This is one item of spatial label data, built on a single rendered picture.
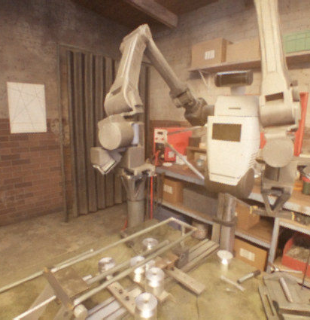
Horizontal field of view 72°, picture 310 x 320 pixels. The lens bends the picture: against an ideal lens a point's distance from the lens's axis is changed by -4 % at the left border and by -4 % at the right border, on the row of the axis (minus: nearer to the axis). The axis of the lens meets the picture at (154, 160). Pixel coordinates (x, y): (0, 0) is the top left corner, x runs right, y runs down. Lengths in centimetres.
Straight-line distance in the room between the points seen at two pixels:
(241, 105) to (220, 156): 26
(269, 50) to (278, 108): 15
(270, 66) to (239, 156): 54
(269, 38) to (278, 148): 28
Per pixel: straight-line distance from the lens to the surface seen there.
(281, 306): 71
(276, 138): 48
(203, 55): 276
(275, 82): 57
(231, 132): 105
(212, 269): 82
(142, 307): 56
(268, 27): 66
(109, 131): 47
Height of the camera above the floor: 137
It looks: 11 degrees down
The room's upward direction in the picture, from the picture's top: 1 degrees clockwise
